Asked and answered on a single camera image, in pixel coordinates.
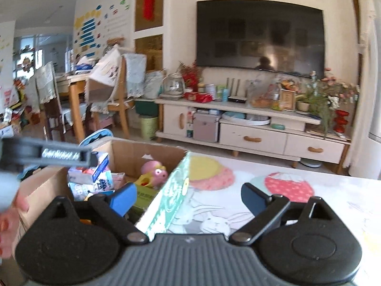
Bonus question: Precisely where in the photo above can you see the lime green box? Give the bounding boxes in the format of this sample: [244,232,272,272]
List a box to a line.
[131,185,161,214]

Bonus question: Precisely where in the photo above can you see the light green waste bin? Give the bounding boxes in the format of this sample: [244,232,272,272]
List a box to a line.
[140,116,158,140]

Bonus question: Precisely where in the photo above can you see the green printed cardboard box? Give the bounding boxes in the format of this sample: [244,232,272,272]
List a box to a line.
[0,139,191,286]

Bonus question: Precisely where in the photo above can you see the wooden dining table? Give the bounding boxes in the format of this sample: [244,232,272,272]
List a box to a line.
[56,73,90,144]

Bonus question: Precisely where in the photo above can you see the clear plastic bag of food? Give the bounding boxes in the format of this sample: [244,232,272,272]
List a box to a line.
[247,79,282,108]

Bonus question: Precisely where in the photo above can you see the white printed tote bag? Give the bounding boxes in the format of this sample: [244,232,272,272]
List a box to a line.
[86,46,123,89]

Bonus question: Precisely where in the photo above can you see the pink box television print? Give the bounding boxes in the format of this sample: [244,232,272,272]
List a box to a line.
[111,172,127,191]

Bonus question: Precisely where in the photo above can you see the black television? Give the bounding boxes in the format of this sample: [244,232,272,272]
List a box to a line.
[196,0,325,79]

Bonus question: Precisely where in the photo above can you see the pale blue floor scale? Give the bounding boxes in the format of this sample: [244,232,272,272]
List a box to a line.
[299,158,322,168]

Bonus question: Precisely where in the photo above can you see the light blue printed box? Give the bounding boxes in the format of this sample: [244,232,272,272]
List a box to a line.
[92,153,115,192]

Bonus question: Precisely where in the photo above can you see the colourful printed packet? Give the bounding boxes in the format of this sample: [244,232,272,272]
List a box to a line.
[68,167,96,202]

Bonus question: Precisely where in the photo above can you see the black router with antennas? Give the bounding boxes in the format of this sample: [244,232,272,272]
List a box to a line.
[226,77,248,103]

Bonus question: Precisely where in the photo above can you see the red stacked ornament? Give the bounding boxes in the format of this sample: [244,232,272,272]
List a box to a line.
[335,110,351,133]

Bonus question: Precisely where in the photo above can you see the pale printed bag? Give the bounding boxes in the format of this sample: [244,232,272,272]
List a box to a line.
[145,71,164,100]

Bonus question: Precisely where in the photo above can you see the person's left hand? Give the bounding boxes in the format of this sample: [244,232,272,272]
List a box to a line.
[0,192,30,258]

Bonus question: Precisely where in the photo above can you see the red snack packet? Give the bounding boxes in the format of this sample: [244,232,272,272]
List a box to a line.
[184,92,214,102]

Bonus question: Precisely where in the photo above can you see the wooden chair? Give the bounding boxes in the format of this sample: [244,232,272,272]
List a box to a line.
[85,40,148,139]

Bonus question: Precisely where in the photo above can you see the red berry bouquet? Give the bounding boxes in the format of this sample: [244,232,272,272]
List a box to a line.
[179,61,203,92]

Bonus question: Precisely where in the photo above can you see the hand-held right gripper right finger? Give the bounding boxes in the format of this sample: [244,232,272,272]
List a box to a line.
[228,182,340,244]

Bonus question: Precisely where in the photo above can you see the potted flower plant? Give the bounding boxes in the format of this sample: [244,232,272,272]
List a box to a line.
[296,67,359,135]

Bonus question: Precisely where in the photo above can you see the round white blue lid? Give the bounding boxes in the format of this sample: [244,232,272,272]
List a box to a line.
[222,111,271,126]

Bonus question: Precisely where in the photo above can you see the pale blue lace cloth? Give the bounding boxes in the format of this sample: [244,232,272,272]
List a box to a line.
[123,54,147,98]

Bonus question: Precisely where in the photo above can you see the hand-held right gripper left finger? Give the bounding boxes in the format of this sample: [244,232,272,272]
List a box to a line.
[45,182,149,244]

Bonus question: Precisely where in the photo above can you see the glass kettle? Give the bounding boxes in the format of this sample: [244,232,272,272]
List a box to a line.
[162,73,187,97]

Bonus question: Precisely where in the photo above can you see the yellow water gun purple tank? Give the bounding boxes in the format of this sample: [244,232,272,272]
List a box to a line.
[135,160,168,189]

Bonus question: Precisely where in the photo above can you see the dark green tub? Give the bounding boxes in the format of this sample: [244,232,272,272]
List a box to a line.
[135,100,158,117]

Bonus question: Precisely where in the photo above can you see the small green carton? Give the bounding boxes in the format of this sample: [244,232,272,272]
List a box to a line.
[216,85,229,102]

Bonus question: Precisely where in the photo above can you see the wooden chair lace cover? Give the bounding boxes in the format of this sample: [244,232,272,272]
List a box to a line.
[35,62,68,139]

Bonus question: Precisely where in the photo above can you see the lace curtain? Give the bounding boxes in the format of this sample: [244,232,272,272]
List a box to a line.
[355,0,376,55]

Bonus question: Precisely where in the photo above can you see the blue white bag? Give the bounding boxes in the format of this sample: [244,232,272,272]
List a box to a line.
[79,129,113,148]

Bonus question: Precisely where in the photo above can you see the wooden picture frame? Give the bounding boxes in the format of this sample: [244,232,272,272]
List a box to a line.
[279,89,297,112]

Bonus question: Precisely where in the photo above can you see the white standing appliance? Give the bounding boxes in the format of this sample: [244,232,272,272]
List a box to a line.
[348,36,381,181]

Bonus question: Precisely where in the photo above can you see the white television cabinet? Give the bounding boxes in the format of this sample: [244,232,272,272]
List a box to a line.
[155,97,352,168]

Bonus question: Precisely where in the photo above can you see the blue yellow wall chart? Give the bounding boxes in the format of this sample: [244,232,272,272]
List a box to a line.
[73,4,132,53]

